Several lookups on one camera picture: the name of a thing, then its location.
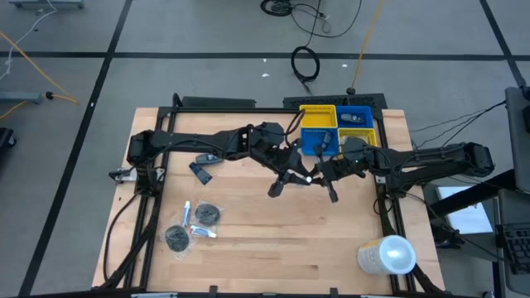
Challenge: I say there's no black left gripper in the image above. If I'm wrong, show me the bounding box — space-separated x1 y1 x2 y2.
267 139 320 199

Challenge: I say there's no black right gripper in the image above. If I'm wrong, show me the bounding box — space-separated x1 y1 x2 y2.
315 143 368 204

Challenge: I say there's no grey toiletry tube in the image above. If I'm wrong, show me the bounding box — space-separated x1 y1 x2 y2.
194 152 225 166
340 112 367 125

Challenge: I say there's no blue plastic basket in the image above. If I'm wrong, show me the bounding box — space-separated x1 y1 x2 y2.
300 127 341 157
335 105 374 129

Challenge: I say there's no black perforated panel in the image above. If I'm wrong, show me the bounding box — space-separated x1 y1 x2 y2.
282 93 388 110

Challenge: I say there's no white cylindrical canister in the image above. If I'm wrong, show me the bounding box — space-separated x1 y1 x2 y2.
356 234 417 276

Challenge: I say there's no white flat panel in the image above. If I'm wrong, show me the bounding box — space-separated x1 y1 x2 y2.
436 185 497 236

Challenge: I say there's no silver clamp plate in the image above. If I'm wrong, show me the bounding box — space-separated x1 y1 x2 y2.
108 167 138 185

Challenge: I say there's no grey monitor back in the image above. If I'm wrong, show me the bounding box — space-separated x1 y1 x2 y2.
503 85 530 195

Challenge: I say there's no grey laptop with black keyboard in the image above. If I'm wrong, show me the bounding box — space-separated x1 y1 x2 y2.
499 188 530 296

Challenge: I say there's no grey metal floor bar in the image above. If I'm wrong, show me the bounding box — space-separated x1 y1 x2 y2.
0 91 45 105
7 0 86 10

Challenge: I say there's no black caster wheel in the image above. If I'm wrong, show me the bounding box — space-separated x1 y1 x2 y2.
0 127 17 149

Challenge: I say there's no black aluminium table frame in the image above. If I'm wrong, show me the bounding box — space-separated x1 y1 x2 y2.
99 105 446 295

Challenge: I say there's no coiled black floor cable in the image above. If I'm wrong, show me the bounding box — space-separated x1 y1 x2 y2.
290 45 321 94

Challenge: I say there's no yellow hanging cable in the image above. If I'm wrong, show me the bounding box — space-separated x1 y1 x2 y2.
350 0 385 91

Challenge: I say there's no black floor cable bundle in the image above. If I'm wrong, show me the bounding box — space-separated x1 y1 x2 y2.
259 0 364 39

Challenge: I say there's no orange floor cable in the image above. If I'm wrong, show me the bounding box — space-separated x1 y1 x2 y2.
0 31 80 121

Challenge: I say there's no white floor cable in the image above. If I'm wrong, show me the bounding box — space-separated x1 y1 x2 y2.
0 0 58 82

